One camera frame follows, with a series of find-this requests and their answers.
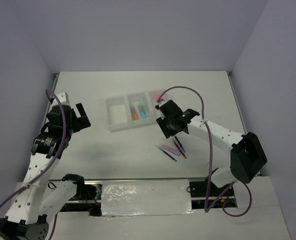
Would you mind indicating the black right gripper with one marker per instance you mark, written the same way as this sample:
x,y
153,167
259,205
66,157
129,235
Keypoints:
x,y
165,131

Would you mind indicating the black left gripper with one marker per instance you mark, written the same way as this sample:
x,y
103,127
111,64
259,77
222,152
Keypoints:
x,y
82,122

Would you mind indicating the purple highlighter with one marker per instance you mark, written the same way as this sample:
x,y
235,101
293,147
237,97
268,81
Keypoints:
x,y
170,149

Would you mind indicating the blue highlighter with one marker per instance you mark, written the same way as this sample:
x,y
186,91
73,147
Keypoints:
x,y
142,112

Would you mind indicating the pink capped glue bottle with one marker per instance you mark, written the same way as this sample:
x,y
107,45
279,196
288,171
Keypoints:
x,y
158,97

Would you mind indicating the orange capped highlighter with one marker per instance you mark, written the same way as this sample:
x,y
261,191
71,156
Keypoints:
x,y
134,114

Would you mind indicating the green capped highlighter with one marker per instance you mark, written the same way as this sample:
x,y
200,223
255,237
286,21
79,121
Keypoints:
x,y
142,103

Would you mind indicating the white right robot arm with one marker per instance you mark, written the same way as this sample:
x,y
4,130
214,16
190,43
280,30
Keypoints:
x,y
223,139

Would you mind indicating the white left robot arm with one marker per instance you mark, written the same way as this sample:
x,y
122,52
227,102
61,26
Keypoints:
x,y
29,216

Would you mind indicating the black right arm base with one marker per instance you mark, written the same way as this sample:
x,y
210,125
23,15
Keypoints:
x,y
199,189

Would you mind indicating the dark blue pen refill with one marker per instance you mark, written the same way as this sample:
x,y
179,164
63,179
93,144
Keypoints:
x,y
180,145

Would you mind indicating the red pen refill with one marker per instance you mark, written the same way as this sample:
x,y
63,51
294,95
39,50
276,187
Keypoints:
x,y
180,150

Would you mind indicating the white three-compartment tray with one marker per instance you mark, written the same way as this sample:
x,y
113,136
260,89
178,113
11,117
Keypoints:
x,y
118,114

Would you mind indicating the silver foil tape sheet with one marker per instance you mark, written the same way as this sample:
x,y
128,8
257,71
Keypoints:
x,y
145,198

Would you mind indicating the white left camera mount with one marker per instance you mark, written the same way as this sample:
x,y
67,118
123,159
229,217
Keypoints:
x,y
63,98

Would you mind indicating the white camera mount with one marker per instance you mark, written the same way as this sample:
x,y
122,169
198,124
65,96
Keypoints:
x,y
63,98
159,103

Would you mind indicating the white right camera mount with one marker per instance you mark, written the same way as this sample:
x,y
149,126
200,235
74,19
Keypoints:
x,y
159,103

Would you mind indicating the aluminium table edge rail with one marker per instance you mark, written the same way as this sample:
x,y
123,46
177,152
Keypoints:
x,y
240,112

